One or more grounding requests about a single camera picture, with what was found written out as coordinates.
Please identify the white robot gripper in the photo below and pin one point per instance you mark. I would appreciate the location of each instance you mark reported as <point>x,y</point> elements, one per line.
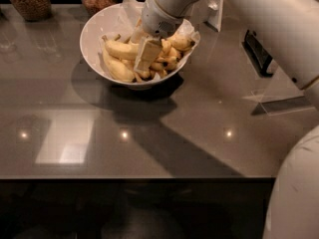
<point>156,19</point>

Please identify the long top yellow banana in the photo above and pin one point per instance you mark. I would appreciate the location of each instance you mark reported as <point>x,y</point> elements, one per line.
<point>120,50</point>

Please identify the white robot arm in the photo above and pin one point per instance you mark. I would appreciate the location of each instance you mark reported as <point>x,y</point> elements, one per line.
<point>289,31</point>

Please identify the small yellow banana right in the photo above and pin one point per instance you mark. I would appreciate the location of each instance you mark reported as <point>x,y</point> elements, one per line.
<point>167,60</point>

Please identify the white ceramic bowl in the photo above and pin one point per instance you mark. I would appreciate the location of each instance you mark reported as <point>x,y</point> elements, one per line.
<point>91,45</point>

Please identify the lower left yellow banana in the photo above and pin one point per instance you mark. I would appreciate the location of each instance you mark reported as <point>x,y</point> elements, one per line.
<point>120,70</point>

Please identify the upright yellow banana right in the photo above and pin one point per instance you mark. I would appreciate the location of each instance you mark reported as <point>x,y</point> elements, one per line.
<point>180,42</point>

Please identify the black mesh packet holder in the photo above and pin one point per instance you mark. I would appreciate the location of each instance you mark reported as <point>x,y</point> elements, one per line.
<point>257,55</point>

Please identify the glass jar of nuts left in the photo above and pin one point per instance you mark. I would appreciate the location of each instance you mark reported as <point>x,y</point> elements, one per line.
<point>33,10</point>

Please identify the clear acrylic sign stand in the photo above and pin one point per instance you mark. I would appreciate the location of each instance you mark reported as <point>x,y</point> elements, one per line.
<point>280,96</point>

